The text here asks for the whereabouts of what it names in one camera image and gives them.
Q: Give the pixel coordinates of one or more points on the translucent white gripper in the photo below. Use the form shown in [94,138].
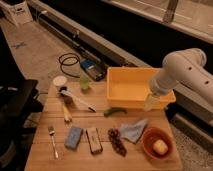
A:
[150,101]

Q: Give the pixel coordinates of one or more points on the blue sponge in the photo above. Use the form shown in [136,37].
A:
[73,138]

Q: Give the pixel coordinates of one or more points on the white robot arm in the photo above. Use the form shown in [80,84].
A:
[185,67]

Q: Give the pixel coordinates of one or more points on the white paper cup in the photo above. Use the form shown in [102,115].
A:
[59,82]

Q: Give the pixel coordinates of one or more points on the yellow plastic bin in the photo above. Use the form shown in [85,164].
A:
[128,87]

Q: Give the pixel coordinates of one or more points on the orange bowl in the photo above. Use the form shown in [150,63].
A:
[150,136]

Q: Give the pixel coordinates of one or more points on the grey blue cloth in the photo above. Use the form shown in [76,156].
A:
[132,132]

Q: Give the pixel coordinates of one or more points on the green chili pepper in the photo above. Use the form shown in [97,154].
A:
[112,110]

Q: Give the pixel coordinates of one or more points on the yellow lemon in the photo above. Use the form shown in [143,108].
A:
[160,147]

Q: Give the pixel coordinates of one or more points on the purple grape bunch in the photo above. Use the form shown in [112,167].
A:
[114,138]

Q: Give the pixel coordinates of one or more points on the brown whiteboard eraser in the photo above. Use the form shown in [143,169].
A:
[94,141]

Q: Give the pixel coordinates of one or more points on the silver fork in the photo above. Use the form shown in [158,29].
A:
[51,133]

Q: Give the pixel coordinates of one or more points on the black chair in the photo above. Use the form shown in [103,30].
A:
[12,119]

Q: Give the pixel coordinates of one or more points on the white cardboard box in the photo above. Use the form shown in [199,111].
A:
[17,14]

